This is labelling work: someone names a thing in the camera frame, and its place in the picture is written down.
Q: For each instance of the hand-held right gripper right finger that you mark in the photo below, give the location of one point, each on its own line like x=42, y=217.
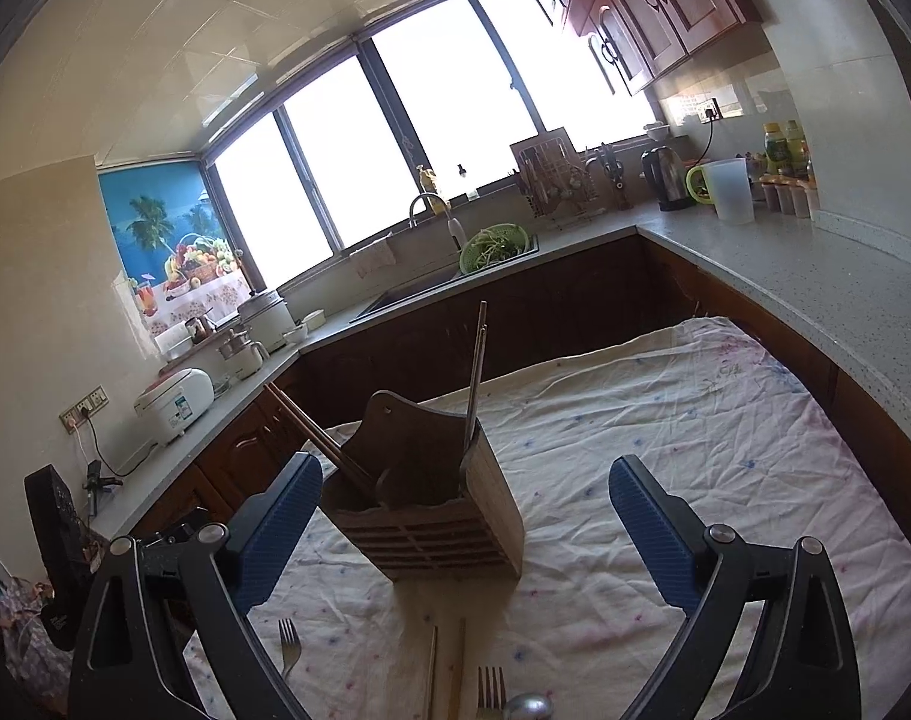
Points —
x=650, y=540

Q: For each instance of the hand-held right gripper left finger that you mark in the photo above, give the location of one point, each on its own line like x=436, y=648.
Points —
x=275, y=532

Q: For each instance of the wooden utensil holder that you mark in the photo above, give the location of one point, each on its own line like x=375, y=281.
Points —
x=440, y=502

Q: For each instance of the metal chopstick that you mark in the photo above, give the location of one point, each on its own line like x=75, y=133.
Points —
x=431, y=675
x=475, y=390
x=479, y=360

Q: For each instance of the small black tripod gadget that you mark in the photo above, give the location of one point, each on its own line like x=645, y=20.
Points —
x=95, y=484

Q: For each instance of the floral cloth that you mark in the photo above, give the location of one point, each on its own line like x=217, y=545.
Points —
x=28, y=637

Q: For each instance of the large metal fork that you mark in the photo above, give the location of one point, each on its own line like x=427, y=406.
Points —
x=290, y=645

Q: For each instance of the white dotted tablecloth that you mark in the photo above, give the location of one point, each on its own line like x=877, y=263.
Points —
x=650, y=420

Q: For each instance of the white rice cooker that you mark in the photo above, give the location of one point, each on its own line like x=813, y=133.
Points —
x=174, y=405

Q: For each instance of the small white electric pot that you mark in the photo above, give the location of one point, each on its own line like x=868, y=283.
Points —
x=241, y=356

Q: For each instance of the metal spoon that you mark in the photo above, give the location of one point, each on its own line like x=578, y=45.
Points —
x=529, y=709

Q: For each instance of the tall white cooker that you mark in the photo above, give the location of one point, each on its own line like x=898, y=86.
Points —
x=268, y=319

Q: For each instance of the white container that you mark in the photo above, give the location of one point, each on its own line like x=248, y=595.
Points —
x=174, y=341

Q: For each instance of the brown small kettle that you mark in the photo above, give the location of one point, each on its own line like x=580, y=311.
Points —
x=199, y=328

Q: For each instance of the small metal fork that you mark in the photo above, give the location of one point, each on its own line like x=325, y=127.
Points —
x=491, y=690

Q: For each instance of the wooden base cabinets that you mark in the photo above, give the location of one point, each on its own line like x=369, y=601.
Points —
x=575, y=292

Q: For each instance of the kitchen sink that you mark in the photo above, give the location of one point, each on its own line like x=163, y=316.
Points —
x=418, y=292

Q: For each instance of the hanging dish cloth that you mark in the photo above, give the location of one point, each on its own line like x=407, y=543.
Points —
x=373, y=255

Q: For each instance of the grey kitchen countertop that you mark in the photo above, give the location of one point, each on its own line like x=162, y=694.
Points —
x=800, y=270

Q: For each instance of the green colander with vegetables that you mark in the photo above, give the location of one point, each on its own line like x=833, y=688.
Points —
x=496, y=247

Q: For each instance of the chrome faucet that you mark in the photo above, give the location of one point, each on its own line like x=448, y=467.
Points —
x=455, y=229

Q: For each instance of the translucent measuring jug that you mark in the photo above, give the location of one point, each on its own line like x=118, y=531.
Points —
x=729, y=191

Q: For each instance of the green cup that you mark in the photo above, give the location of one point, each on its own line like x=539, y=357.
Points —
x=699, y=184

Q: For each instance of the steel electric kettle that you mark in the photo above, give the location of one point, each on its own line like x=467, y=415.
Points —
x=669, y=180

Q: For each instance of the spice jar set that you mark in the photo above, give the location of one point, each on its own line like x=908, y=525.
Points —
x=789, y=196

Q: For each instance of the dish rack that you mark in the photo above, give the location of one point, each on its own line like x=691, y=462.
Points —
x=556, y=180

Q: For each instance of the yellow green bottle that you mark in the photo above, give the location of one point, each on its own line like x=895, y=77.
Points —
x=798, y=150
x=776, y=154

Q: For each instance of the white bowl on ledge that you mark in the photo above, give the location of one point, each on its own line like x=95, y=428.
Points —
x=656, y=132

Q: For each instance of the kitchen window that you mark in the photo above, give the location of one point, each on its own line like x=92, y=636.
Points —
x=440, y=105

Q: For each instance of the wall socket strip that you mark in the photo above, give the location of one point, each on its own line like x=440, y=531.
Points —
x=84, y=405

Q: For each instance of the beach and fruit wall poster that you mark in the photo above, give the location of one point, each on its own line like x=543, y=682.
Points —
x=163, y=240

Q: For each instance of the wall socket with plug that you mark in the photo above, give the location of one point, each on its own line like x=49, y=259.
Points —
x=710, y=110

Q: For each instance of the wooden wall cabinets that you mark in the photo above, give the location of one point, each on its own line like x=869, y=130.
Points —
x=650, y=7

